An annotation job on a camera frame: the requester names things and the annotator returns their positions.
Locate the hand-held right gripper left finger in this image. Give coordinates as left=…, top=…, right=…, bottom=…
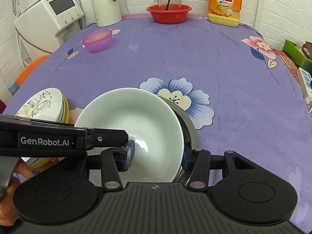
left=85, top=148, right=136, bottom=192

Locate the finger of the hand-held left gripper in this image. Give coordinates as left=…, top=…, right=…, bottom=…
left=86, top=129, right=136, bottom=152

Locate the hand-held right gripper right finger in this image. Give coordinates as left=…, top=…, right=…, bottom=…
left=182, top=149, right=256, bottom=191

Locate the stainless steel bowl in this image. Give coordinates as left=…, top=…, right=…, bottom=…
left=156, top=94, right=201, bottom=183

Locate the white floral plate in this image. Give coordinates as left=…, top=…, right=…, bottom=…
left=15, top=88, right=64, bottom=127

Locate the white ceramic bowl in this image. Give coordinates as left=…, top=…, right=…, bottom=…
left=74, top=88, right=184, bottom=183

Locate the yellow plastic plate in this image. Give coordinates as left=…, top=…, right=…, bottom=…
left=26, top=94, right=70, bottom=170

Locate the person's left hand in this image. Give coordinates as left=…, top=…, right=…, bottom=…
left=0, top=160, right=34, bottom=228

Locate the orange plastic basin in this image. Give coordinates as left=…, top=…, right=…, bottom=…
left=15, top=54, right=50, bottom=86

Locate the purple floral tablecloth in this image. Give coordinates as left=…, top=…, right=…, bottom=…
left=0, top=17, right=312, bottom=227

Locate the purple plastic bowl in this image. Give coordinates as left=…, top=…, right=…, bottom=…
left=82, top=29, right=113, bottom=53

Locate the white water dispenser with screen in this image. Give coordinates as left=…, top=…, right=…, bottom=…
left=14, top=0, right=86, bottom=55

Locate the white thermos jug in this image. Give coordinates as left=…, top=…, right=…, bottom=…
left=92, top=0, right=122, bottom=27

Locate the red plastic basin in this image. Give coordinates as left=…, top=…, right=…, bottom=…
left=146, top=4, right=192, bottom=24

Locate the white power strip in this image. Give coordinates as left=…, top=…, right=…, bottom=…
left=297, top=67, right=312, bottom=103

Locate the green box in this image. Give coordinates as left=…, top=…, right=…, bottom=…
left=283, top=40, right=312, bottom=71

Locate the yellow detergent bottle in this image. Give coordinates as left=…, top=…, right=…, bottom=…
left=207, top=0, right=243, bottom=27

